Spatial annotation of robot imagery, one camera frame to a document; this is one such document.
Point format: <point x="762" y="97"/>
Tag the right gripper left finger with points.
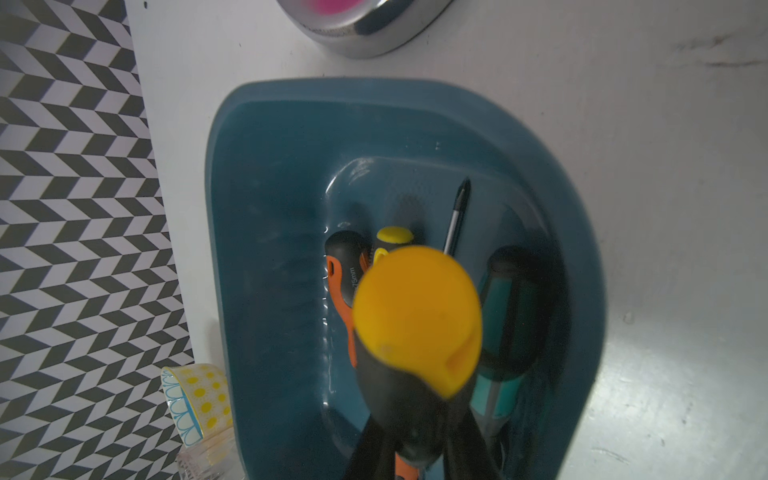
<point x="374" y="455"/>

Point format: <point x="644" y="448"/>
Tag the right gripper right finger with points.
<point x="467" y="456"/>

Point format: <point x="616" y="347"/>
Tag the black yellow long screwdriver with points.
<point x="418" y="337"/>

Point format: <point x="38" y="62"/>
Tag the green black screwdriver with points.
<point x="514" y="293"/>

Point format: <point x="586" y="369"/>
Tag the orange handled screwdriver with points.
<point x="347" y="255"/>

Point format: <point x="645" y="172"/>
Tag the orange black long screwdriver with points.
<point x="458" y="211"/>

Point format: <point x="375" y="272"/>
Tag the teal plastic storage box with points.
<point x="291" y="162"/>

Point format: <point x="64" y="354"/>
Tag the clear pink plastic cup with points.
<point x="215" y="457"/>

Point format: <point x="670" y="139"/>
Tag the yellow patterned plate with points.
<point x="197" y="396"/>

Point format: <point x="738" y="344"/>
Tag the chrome glass holder stand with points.
<point x="362" y="29"/>

